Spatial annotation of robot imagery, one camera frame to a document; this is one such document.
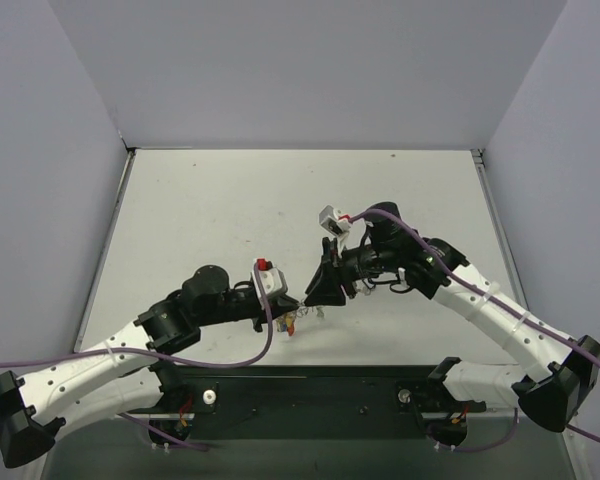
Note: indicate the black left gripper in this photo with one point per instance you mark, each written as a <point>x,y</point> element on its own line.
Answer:
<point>259,314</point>

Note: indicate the aluminium front rail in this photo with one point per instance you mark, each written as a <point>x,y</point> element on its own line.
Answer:
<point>460,388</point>

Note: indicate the steel key organiser ring disc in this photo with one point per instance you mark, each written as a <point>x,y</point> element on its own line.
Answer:
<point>293,317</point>

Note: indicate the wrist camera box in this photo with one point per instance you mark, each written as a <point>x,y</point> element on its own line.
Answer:
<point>337,223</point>
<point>269,281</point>

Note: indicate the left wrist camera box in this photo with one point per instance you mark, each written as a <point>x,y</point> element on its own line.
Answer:
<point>269,281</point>

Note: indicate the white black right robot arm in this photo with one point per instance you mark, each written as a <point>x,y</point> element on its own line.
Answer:
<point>551,374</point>

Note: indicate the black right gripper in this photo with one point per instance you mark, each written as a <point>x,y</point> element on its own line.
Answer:
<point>340,267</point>

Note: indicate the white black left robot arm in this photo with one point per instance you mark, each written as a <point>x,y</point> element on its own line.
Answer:
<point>119,374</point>

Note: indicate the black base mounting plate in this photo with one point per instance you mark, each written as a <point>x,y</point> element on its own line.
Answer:
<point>303,403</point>

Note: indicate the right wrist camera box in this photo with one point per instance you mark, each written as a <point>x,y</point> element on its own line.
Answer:
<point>337,223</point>

